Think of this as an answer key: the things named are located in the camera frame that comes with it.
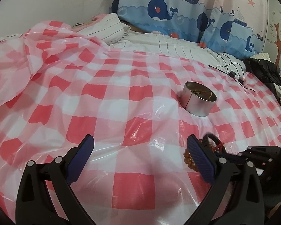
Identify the round metal tin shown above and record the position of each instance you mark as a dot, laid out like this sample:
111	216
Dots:
196	107

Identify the red white checkered plastic sheet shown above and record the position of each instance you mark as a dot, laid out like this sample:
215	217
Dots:
107	98

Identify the white striped pillow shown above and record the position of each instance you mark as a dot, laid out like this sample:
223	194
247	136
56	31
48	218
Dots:
107	28

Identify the striped white bedsheet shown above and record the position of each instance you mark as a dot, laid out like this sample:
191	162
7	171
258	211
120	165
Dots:
178	46

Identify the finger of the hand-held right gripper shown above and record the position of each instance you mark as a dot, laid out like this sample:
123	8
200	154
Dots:
235	160
260	152

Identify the large whale print pillow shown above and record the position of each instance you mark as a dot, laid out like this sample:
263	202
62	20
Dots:
166	11

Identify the white cloth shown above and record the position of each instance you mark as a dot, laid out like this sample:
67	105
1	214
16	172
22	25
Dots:
262	56

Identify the small whale print pillow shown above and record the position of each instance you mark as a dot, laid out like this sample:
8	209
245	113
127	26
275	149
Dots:
234	32

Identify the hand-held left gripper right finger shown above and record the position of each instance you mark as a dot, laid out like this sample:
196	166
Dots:
200	161

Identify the black jacket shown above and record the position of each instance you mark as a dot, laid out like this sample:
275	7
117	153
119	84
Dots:
264	70

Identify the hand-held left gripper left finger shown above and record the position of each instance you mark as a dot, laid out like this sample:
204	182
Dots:
80	159

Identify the small black adapter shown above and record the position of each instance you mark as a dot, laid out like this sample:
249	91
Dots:
232	74
241	80

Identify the pink cloth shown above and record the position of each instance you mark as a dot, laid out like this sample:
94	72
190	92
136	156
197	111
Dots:
98	18

